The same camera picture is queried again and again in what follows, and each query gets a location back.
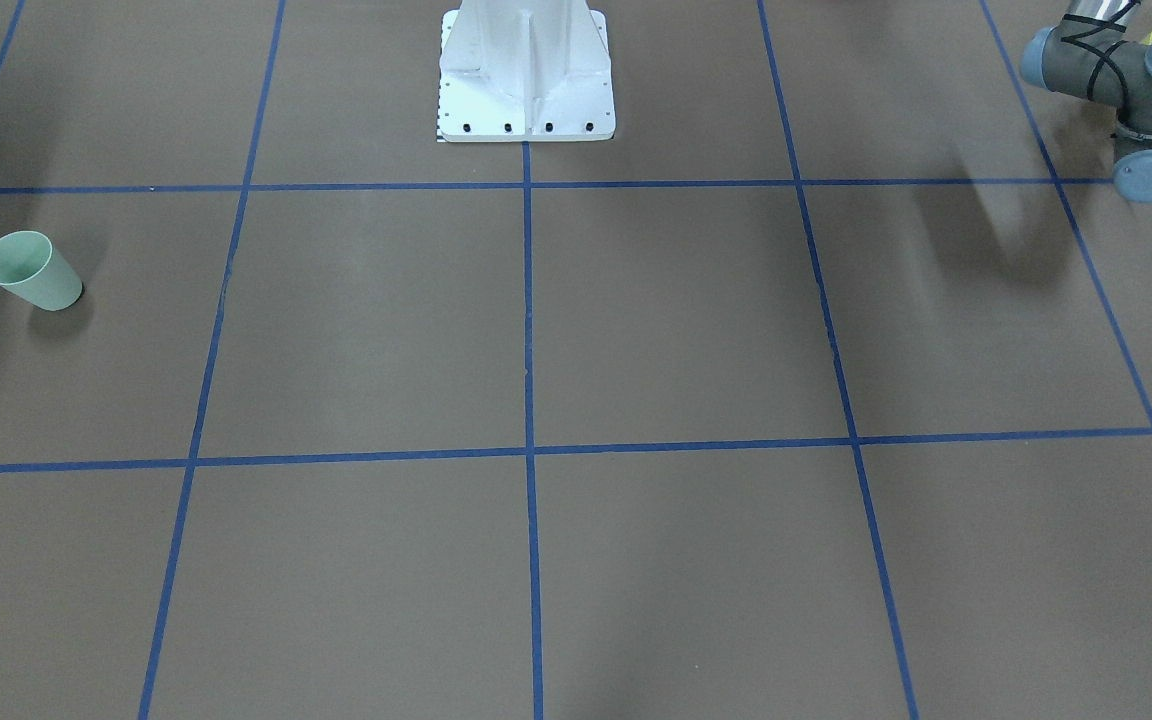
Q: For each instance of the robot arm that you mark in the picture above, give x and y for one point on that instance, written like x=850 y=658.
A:
x=1087 y=55

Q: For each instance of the green cup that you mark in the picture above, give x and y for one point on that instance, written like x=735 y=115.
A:
x=34 y=270

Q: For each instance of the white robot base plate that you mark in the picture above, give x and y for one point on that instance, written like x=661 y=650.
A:
x=525 y=71

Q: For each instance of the brown paper table mat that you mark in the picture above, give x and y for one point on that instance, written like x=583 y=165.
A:
x=823 y=390

